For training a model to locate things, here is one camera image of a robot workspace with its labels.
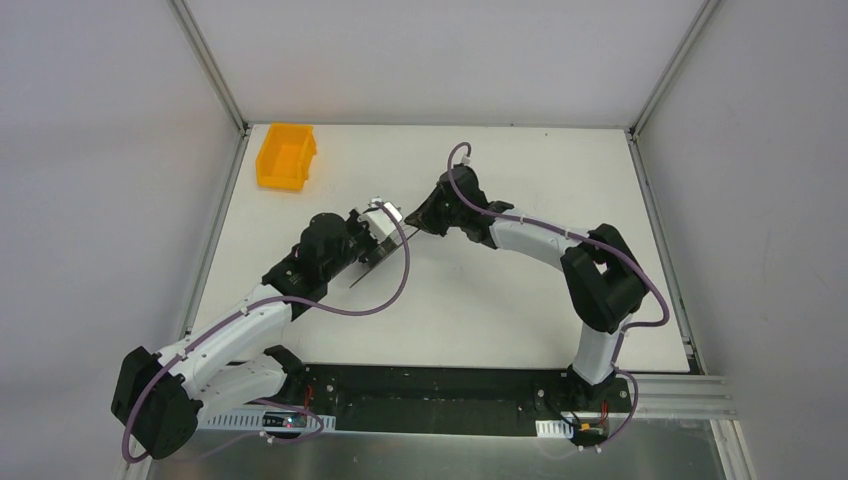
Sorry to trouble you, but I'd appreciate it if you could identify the black cable spool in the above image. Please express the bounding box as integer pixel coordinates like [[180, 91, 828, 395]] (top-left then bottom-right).
[[349, 233, 404, 289]]

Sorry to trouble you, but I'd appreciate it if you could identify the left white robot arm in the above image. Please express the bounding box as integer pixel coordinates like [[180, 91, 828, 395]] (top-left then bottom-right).
[[111, 199, 411, 464]]

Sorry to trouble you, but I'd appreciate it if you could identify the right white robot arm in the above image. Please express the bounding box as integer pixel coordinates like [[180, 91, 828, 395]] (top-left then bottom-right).
[[405, 165, 649, 410]]

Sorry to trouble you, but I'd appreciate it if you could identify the orange plastic bin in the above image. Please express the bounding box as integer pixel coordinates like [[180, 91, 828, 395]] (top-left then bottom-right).
[[255, 123, 317, 192]]

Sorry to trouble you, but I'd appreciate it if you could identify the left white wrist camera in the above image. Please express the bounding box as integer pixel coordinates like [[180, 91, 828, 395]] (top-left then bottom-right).
[[358, 197, 403, 246]]

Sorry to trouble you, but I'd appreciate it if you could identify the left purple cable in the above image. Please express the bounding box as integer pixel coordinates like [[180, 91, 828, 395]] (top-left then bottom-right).
[[121, 201, 412, 465]]

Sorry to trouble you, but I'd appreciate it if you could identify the purple cable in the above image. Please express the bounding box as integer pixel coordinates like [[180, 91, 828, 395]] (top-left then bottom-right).
[[446, 141, 672, 446], [121, 201, 412, 465]]

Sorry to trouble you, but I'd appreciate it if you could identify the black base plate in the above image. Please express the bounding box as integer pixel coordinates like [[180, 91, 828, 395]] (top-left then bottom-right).
[[269, 363, 632, 437]]

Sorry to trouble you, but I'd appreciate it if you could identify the left white cable duct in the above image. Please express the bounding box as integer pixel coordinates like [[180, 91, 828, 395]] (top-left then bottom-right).
[[198, 406, 321, 434]]

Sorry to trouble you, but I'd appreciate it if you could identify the white cable duct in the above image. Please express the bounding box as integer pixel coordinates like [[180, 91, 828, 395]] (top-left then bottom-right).
[[198, 406, 321, 434], [535, 419, 574, 439]]

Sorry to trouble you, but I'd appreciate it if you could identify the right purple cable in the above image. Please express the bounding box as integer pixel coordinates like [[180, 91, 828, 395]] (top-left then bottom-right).
[[446, 141, 672, 446]]

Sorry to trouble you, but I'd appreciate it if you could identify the right white cable duct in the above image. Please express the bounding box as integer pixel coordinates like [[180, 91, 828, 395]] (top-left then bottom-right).
[[535, 419, 574, 439]]

